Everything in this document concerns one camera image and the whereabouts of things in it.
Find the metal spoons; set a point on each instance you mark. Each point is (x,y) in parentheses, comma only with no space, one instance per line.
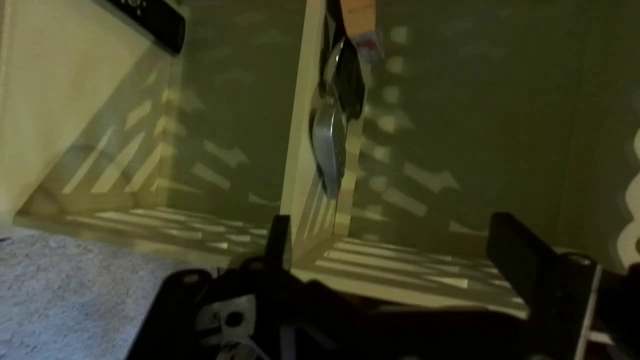
(331,147)

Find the black smartphone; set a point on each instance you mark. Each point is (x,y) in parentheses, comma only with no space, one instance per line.
(351,81)

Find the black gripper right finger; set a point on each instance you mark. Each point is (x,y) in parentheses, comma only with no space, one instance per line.
(516,260)

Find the white lattice shelf unit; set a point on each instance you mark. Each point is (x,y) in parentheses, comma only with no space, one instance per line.
(233,100)

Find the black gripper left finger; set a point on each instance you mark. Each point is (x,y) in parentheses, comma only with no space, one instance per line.
(278,241)

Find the black remote control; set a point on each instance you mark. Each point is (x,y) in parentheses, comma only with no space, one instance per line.
(160,27)

